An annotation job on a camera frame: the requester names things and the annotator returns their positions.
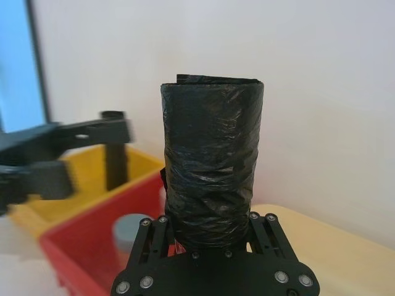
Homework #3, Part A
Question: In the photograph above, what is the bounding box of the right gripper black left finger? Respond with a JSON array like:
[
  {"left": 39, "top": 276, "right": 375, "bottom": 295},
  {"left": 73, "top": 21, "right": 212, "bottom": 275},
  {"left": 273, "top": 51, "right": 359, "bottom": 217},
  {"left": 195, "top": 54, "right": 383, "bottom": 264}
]
[{"left": 122, "top": 215, "right": 186, "bottom": 273}]

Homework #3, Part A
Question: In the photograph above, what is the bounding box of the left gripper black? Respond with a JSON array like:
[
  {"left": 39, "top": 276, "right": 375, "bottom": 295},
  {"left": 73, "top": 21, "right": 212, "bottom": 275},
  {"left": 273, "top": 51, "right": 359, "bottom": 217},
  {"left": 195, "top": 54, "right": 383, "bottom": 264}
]
[{"left": 0, "top": 118, "right": 137, "bottom": 216}]

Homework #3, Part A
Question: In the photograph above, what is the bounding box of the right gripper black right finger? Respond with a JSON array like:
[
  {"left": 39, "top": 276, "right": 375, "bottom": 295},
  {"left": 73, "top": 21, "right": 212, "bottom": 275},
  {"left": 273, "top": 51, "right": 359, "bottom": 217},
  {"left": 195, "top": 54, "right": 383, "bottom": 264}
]
[{"left": 246, "top": 212, "right": 307, "bottom": 267}]

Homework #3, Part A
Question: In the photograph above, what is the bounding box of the black plastic bag roll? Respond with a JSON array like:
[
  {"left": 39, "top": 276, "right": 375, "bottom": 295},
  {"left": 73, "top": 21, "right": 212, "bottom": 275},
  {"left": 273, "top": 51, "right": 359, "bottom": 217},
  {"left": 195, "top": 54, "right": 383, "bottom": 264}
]
[{"left": 159, "top": 73, "right": 265, "bottom": 253}]

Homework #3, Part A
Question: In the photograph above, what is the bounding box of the yellow plastic bin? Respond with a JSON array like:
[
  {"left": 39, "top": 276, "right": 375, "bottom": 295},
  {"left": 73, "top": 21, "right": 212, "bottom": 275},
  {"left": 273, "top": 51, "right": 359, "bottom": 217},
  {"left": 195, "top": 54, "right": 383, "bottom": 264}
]
[{"left": 9, "top": 144, "right": 165, "bottom": 241}]

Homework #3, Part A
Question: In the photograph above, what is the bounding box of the black upright cylinder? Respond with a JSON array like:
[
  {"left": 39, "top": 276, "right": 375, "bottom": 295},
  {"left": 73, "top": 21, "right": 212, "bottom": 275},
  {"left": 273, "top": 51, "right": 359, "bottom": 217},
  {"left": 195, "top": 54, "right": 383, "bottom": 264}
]
[{"left": 101, "top": 110, "right": 128, "bottom": 191}]

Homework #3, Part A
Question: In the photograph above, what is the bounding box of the red plastic bin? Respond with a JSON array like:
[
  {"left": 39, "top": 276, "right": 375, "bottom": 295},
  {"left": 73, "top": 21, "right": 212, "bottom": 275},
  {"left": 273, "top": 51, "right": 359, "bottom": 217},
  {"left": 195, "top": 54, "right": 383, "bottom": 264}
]
[{"left": 39, "top": 168, "right": 169, "bottom": 296}]

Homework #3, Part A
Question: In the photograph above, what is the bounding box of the monitor with blue screen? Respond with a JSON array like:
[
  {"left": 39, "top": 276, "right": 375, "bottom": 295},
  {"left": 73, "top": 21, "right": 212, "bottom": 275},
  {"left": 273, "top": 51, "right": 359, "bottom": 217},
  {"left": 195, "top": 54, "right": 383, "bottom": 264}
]
[{"left": 0, "top": 0, "right": 52, "bottom": 134}]

